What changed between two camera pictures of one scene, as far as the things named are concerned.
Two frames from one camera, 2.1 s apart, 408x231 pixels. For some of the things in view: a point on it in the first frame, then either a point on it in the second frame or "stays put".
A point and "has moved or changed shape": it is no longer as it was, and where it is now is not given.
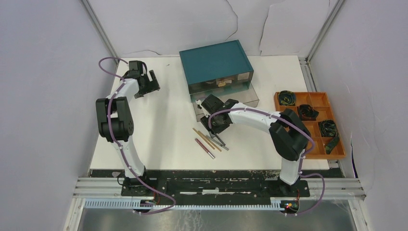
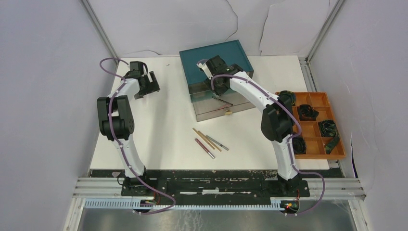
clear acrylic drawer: x=246 y=95 stays put
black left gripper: x=152 y=85 stays put
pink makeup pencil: x=220 y=139 has moved or changed shape
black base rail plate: x=215 y=183 stays put
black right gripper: x=216 y=130 to x=219 y=91
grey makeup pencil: x=216 y=142 stays put
